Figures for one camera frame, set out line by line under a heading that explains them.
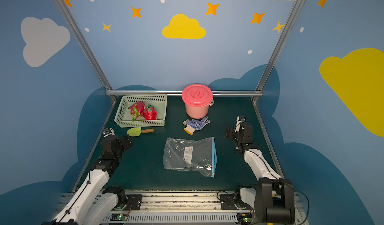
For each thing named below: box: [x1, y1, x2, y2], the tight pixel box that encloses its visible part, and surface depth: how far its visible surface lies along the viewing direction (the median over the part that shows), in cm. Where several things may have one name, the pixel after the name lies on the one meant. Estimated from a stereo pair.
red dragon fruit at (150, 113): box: [143, 104, 158, 121], surface depth 103 cm
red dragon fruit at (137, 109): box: [128, 101, 146, 122], surface depth 105 cm
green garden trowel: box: [126, 127, 155, 137], surface depth 103 cm
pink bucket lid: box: [181, 84, 214, 108], surface depth 100 cm
